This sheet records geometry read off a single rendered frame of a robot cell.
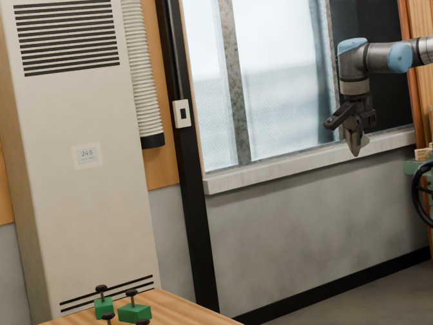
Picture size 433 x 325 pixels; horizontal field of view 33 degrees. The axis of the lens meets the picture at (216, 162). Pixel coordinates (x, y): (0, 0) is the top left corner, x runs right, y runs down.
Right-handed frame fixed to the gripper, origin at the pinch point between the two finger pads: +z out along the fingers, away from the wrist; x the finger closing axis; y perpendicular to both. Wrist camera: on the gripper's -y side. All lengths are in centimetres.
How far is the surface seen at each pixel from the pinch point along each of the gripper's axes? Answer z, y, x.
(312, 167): 62, 68, 138
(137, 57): -21, -27, 123
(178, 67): -10, -4, 133
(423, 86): 37, 156, 147
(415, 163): 34, 64, 47
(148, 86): -8, -25, 120
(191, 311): 60, -50, 39
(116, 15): -42, -36, 113
